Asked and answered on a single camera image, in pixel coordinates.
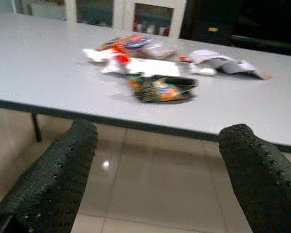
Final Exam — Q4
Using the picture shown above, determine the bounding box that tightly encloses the white glass-door cabinet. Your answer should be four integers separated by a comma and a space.
11, 0, 187, 39

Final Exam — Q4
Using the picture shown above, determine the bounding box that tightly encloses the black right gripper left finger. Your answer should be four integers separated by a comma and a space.
0, 118, 99, 233

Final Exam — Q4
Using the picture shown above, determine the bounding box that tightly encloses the black table leg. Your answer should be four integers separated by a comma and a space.
31, 113, 43, 143

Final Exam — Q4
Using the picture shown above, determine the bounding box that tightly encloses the dark wooden cabinet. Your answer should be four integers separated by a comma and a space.
180, 0, 291, 56

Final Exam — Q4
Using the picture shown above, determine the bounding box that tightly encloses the clear bag of brown bits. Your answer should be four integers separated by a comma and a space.
140, 41, 179, 60

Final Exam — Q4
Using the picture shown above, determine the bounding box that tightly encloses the orange blue snack packet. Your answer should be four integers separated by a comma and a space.
97, 33, 153, 53

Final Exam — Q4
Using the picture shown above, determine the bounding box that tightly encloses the brown cardboard scrap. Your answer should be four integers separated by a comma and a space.
260, 70, 274, 80

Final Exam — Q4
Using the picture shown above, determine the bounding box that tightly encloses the white red wrapper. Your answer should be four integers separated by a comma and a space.
83, 48, 181, 78

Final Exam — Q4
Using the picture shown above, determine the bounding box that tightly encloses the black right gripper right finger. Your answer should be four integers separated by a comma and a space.
218, 123, 291, 233

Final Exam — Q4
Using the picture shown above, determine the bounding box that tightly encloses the crumpled white paper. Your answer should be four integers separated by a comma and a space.
184, 50, 265, 80

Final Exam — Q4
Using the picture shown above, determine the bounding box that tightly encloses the black snack packet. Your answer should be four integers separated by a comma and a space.
128, 75, 199, 104

